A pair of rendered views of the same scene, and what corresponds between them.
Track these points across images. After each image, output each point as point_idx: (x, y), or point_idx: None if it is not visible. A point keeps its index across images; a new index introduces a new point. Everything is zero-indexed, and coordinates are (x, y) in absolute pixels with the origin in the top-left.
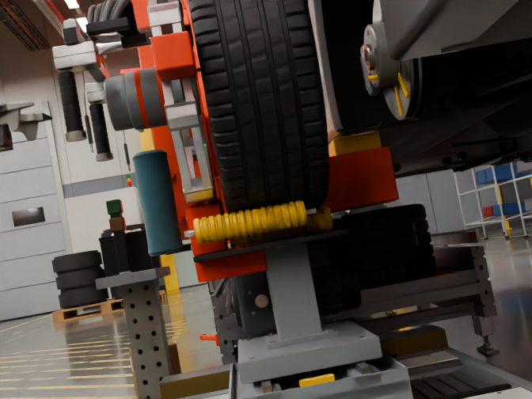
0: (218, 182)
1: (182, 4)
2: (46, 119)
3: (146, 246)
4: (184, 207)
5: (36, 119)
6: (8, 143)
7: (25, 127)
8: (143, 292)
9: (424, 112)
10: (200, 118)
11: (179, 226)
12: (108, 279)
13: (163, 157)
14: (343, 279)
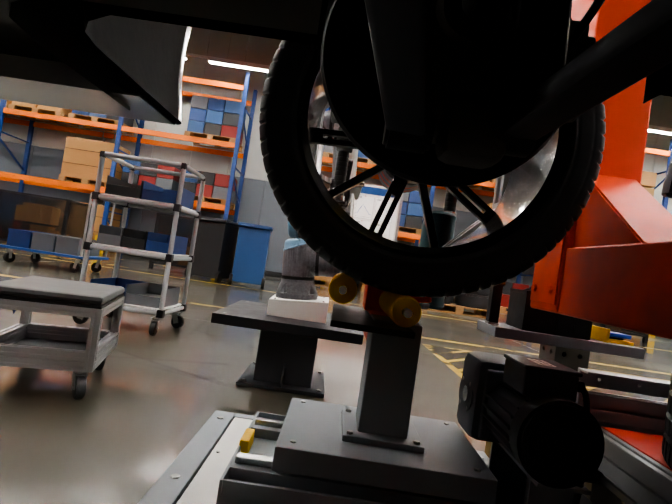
0: (566, 254)
1: (593, 36)
2: (360, 184)
3: (524, 307)
4: (540, 276)
5: (358, 184)
6: (336, 201)
7: (355, 190)
8: (549, 355)
9: (396, 171)
10: (503, 178)
11: (534, 294)
12: (480, 323)
13: (433, 218)
14: (512, 422)
